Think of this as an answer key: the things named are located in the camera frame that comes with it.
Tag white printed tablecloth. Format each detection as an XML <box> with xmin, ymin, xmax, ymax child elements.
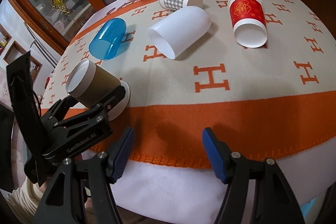
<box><xmin>81</xmin><ymin>0</ymin><xmax>335</xmax><ymax>223</ymax></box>

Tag orange beige H-pattern blanket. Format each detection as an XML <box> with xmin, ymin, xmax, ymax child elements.
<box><xmin>42</xmin><ymin>0</ymin><xmax>335</xmax><ymax>168</ymax></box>

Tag brown paper cup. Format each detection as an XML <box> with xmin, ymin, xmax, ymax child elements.
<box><xmin>66</xmin><ymin>59</ymin><xmax>130</xmax><ymax>121</ymax></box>

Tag wall niche frame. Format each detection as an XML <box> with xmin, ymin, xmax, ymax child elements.
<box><xmin>0</xmin><ymin>24</ymin><xmax>12</xmax><ymax>54</ymax></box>
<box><xmin>3</xmin><ymin>40</ymin><xmax>43</xmax><ymax>83</ymax></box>

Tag upper wall niche frame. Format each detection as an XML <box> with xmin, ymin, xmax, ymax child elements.
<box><xmin>0</xmin><ymin>24</ymin><xmax>12</xmax><ymax>54</ymax></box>

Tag red paper cup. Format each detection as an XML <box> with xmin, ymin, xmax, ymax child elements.
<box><xmin>228</xmin><ymin>0</ymin><xmax>268</xmax><ymax>48</ymax></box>

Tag lower wall niche frame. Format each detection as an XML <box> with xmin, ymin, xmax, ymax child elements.
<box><xmin>3</xmin><ymin>40</ymin><xmax>43</xmax><ymax>83</ymax></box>

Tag cream knitted sleeve forearm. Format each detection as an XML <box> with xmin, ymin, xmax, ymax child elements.
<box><xmin>4</xmin><ymin>177</ymin><xmax>49</xmax><ymax>223</ymax></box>

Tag blue translucent plastic cup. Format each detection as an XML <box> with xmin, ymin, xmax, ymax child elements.
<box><xmin>88</xmin><ymin>18</ymin><xmax>126</xmax><ymax>60</ymax></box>

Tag white plastic cup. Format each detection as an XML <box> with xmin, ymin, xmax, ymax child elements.
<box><xmin>147</xmin><ymin>6</ymin><xmax>211</xmax><ymax>60</ymax></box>

